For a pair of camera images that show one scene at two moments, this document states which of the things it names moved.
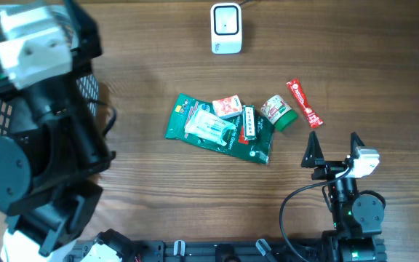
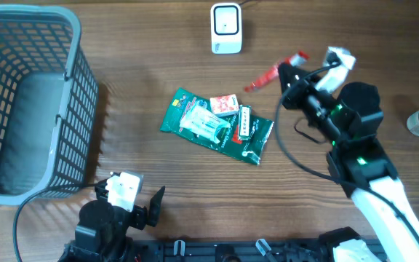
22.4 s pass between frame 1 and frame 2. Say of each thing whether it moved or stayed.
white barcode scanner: stayed
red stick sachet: moved
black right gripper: moved
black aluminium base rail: stayed
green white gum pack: moved
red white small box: stayed
